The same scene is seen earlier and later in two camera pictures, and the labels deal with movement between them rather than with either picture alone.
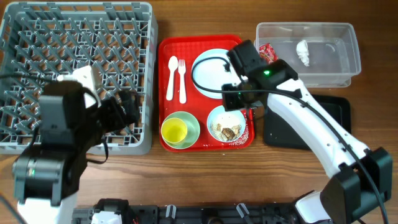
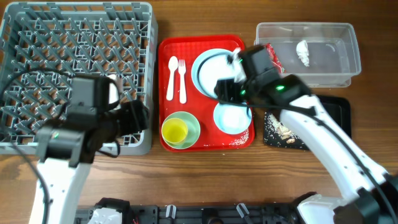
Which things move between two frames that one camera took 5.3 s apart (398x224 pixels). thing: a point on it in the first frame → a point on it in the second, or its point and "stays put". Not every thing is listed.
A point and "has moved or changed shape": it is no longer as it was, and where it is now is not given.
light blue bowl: [226, 126] has moved or changed shape
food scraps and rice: [225, 134] → [276, 134]
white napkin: [303, 51] stays put
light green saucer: [193, 133] stays put
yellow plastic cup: [173, 130] stays put
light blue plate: [211, 70] stays put
